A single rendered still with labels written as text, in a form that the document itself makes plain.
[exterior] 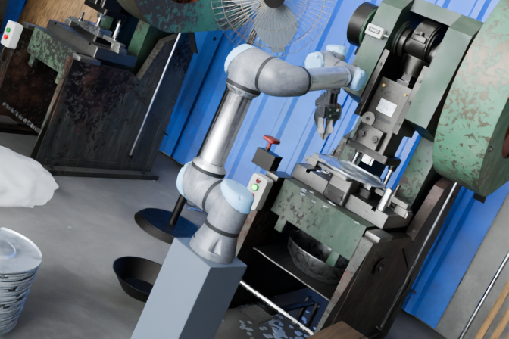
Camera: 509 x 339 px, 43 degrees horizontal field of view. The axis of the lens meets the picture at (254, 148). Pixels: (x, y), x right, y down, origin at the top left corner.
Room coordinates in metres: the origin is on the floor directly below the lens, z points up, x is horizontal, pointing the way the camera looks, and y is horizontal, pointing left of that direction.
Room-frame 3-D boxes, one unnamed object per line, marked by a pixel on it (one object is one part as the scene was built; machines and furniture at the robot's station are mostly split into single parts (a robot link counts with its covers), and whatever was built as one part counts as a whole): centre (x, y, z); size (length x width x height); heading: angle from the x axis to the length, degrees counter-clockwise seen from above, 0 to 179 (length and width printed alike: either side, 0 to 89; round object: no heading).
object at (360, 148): (2.62, -0.45, 0.86); 0.20 x 0.16 x 0.05; 60
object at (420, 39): (2.61, -0.45, 1.27); 0.21 x 0.12 x 0.34; 150
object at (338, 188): (2.46, -0.36, 0.72); 0.25 x 0.14 x 0.14; 150
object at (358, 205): (2.61, -0.45, 0.68); 0.45 x 0.30 x 0.06; 60
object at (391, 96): (2.58, -0.43, 1.04); 0.17 x 0.15 x 0.30; 150
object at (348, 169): (2.51, -0.39, 0.78); 0.29 x 0.29 x 0.01
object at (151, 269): (2.40, 0.18, 0.04); 0.30 x 0.30 x 0.07
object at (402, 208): (2.53, -0.60, 0.76); 0.17 x 0.06 x 0.10; 60
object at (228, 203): (1.94, 0.00, 0.62); 0.13 x 0.12 x 0.14; 59
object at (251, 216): (2.87, -0.29, 0.45); 0.92 x 0.12 x 0.90; 150
